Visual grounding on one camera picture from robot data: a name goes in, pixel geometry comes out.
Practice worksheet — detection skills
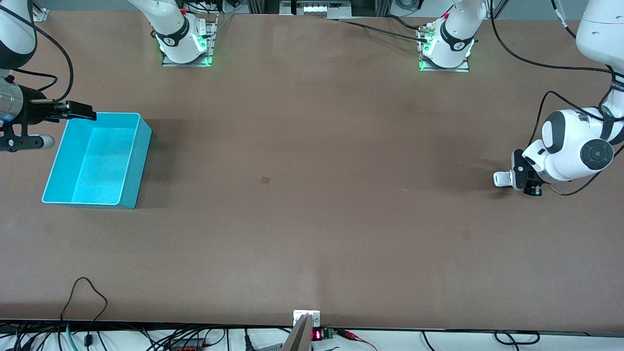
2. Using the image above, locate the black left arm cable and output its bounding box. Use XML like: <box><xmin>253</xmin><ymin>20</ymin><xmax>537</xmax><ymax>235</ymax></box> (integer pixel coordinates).
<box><xmin>489</xmin><ymin>0</ymin><xmax>624</xmax><ymax>197</ymax></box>

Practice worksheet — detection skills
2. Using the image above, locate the aluminium camera mount bar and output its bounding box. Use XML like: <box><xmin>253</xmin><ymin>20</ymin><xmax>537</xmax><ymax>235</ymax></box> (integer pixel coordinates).
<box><xmin>281</xmin><ymin>310</ymin><xmax>321</xmax><ymax>351</ymax></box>

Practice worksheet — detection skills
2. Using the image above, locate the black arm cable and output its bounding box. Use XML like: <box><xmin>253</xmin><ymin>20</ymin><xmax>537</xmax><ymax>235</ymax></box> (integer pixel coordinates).
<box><xmin>489</xmin><ymin>0</ymin><xmax>624</xmax><ymax>197</ymax></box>
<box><xmin>0</xmin><ymin>7</ymin><xmax>75</xmax><ymax>104</ymax></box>

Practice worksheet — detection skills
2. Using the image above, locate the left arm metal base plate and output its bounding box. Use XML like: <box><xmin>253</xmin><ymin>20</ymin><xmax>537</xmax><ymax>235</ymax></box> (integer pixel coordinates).
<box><xmin>418</xmin><ymin>24</ymin><xmax>470</xmax><ymax>73</ymax></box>

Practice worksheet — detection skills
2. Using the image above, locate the red clip lead wire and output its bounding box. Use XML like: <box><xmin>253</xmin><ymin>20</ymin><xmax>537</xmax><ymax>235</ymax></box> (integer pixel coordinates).
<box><xmin>336</xmin><ymin>329</ymin><xmax>377</xmax><ymax>351</ymax></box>

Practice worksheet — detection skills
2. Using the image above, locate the grey equipment box with lights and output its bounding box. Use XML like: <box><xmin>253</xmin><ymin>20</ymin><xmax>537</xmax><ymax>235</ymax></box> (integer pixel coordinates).
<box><xmin>280</xmin><ymin>0</ymin><xmax>352</xmax><ymax>20</ymax></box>

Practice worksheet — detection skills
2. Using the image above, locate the black coiled cable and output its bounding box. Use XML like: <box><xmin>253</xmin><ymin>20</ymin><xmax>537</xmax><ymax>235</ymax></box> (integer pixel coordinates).
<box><xmin>493</xmin><ymin>330</ymin><xmax>541</xmax><ymax>346</ymax></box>

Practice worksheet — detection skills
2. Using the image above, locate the turquoise plastic bin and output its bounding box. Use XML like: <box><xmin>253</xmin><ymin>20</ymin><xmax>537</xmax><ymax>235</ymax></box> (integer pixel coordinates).
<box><xmin>41</xmin><ymin>112</ymin><xmax>152</xmax><ymax>210</ymax></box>

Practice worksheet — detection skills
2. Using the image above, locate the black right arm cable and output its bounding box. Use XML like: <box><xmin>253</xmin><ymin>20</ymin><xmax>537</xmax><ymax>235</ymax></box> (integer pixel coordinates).
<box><xmin>0</xmin><ymin>7</ymin><xmax>75</xmax><ymax>104</ymax></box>

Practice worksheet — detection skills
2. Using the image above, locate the black cable across table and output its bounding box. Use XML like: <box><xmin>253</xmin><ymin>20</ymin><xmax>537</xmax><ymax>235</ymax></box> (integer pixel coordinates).
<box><xmin>335</xmin><ymin>14</ymin><xmax>430</xmax><ymax>45</ymax></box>

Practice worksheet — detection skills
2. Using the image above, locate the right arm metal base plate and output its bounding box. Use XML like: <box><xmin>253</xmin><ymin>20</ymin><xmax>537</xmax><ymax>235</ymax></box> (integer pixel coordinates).
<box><xmin>161</xmin><ymin>14</ymin><xmax>218</xmax><ymax>68</ymax></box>

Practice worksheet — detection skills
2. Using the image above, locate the thin black looped cable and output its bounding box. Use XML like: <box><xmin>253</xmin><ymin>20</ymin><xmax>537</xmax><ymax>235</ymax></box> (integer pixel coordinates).
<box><xmin>59</xmin><ymin>277</ymin><xmax>109</xmax><ymax>323</ymax></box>

